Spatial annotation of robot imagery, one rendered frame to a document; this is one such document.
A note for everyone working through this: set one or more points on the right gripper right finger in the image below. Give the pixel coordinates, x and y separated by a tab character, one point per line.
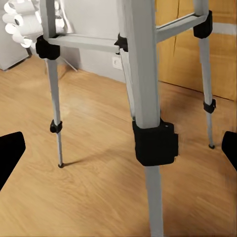
229	147

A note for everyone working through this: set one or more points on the bookcase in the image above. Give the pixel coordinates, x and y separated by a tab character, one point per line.
11	52

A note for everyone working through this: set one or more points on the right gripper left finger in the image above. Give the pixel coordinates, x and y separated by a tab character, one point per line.
12	147

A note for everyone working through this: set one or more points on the wall socket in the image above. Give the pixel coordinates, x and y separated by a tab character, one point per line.
117	63

